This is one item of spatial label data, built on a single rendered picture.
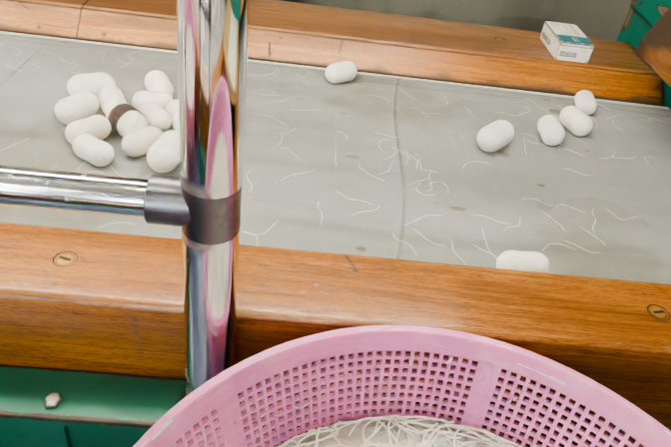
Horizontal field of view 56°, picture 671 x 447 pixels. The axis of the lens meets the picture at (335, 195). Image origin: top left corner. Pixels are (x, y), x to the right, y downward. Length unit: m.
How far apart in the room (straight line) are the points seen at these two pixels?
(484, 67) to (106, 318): 0.45
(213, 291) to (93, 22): 0.44
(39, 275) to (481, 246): 0.26
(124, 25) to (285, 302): 0.40
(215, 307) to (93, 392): 0.10
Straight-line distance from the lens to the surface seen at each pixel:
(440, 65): 0.64
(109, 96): 0.51
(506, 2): 2.79
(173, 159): 0.44
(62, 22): 0.67
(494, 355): 0.32
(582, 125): 0.59
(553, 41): 0.70
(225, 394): 0.28
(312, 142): 0.49
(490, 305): 0.34
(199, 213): 0.24
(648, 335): 0.37
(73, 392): 0.35
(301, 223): 0.41
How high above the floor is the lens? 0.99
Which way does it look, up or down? 35 degrees down
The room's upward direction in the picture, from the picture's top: 8 degrees clockwise
